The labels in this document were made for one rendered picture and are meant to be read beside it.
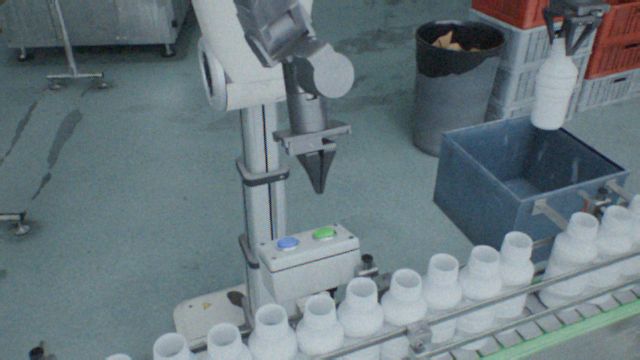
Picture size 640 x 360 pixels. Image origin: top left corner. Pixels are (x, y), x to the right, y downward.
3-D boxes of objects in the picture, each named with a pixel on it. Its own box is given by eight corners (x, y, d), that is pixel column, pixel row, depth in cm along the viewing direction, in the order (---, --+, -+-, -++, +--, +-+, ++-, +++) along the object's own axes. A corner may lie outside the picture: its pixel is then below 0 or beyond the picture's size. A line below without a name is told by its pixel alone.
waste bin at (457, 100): (430, 171, 298) (446, 57, 261) (390, 131, 332) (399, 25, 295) (501, 154, 312) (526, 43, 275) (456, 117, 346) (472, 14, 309)
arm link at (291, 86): (309, 46, 83) (273, 51, 80) (330, 45, 77) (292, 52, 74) (315, 93, 85) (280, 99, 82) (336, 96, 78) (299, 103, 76)
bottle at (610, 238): (614, 291, 92) (647, 211, 83) (601, 312, 89) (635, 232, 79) (577, 274, 96) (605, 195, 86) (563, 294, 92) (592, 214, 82)
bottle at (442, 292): (458, 354, 82) (476, 272, 73) (421, 366, 80) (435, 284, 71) (437, 324, 87) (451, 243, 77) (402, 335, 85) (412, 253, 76)
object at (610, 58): (587, 81, 337) (597, 45, 325) (538, 56, 368) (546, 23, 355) (658, 63, 358) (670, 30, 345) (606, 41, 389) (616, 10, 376)
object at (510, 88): (504, 110, 307) (512, 72, 295) (456, 81, 337) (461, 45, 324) (583, 87, 331) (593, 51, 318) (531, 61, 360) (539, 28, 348)
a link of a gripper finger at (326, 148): (343, 195, 83) (335, 132, 80) (297, 206, 80) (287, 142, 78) (326, 184, 89) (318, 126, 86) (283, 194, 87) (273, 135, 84)
